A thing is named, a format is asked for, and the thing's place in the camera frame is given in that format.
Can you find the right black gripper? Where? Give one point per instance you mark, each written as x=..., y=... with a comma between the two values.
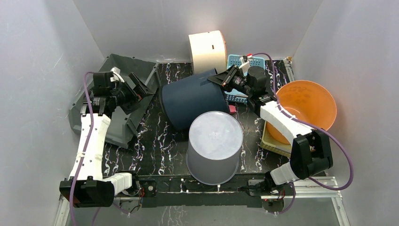
x=229, y=79

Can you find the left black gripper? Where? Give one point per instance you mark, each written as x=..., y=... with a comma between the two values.
x=134, y=100

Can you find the light blue plastic basket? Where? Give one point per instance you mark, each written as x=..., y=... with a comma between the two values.
x=232, y=59

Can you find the dark blue bucket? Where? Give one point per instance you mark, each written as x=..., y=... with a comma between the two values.
x=184, y=100

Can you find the light grey plastic bucket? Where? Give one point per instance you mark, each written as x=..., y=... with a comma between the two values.
x=215, y=141

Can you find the orange plastic bucket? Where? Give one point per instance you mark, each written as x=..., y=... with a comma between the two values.
x=309, y=102

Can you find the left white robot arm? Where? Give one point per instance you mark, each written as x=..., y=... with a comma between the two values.
x=86, y=186

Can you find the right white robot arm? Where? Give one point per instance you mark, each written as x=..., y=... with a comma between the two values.
x=310, y=148

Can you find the cream cylindrical container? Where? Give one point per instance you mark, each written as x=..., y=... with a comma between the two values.
x=208, y=51

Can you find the small pink eraser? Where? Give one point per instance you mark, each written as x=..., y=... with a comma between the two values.
x=232, y=109

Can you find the yellow plastic basket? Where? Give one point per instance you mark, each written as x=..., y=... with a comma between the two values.
x=269, y=143

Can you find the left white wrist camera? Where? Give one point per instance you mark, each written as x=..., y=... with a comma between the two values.
x=116, y=76

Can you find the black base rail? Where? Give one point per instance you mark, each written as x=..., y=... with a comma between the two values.
x=184, y=190

